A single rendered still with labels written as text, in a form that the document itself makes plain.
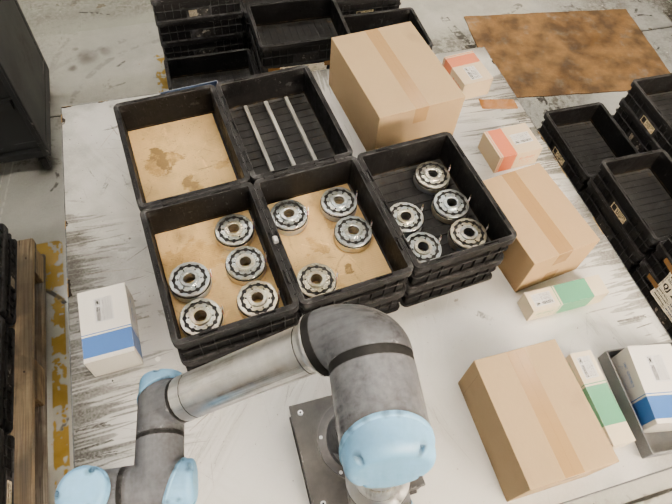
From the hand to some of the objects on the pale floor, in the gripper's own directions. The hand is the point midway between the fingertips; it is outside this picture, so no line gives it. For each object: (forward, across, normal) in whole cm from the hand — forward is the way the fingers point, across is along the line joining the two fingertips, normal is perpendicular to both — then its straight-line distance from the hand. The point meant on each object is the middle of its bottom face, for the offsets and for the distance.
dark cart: (+86, +62, -209) cm, 234 cm away
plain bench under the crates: (+87, -63, -63) cm, 125 cm away
